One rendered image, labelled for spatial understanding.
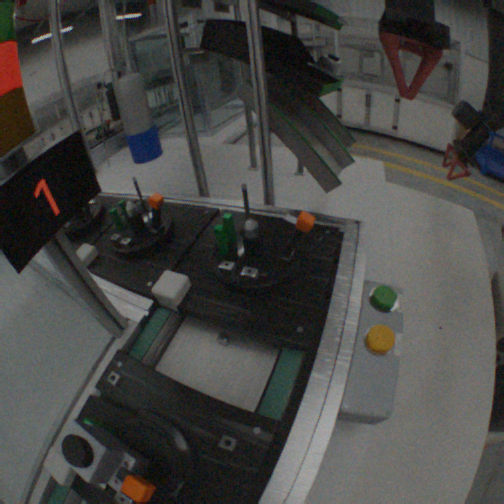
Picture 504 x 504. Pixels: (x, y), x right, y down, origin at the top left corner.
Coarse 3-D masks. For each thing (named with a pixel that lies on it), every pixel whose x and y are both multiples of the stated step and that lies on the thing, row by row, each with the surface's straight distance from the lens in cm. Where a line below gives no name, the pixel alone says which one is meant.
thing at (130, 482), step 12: (120, 468) 24; (120, 480) 24; (132, 480) 22; (144, 480) 23; (156, 480) 26; (168, 480) 28; (132, 492) 22; (144, 492) 22; (156, 492) 25; (168, 492) 27
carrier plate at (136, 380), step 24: (120, 360) 38; (96, 384) 39; (120, 384) 37; (144, 384) 35; (168, 384) 33; (96, 408) 38; (144, 408) 34; (168, 408) 33; (192, 408) 32; (216, 408) 31; (240, 408) 30; (192, 432) 31; (216, 432) 30; (240, 432) 30; (264, 432) 30; (216, 456) 30; (240, 456) 30; (264, 456) 30; (216, 480) 30; (240, 480) 30
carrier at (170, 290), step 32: (224, 224) 40; (256, 224) 36; (320, 224) 48; (192, 256) 44; (224, 256) 40; (256, 256) 39; (320, 256) 42; (160, 288) 39; (192, 288) 40; (224, 288) 38; (256, 288) 35; (288, 288) 37; (320, 288) 38; (224, 320) 35; (256, 320) 35; (288, 320) 34
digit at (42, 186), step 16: (48, 160) 24; (32, 176) 24; (48, 176) 24; (16, 192) 23; (32, 192) 24; (48, 192) 24; (64, 192) 25; (32, 208) 24; (48, 208) 24; (64, 208) 25; (32, 224) 24; (48, 224) 25
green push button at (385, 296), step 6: (378, 288) 39; (384, 288) 40; (390, 288) 40; (372, 294) 39; (378, 294) 39; (384, 294) 39; (390, 294) 39; (396, 294) 40; (372, 300) 39; (378, 300) 38; (384, 300) 38; (390, 300) 39; (396, 300) 39; (378, 306) 38; (384, 306) 38; (390, 306) 38
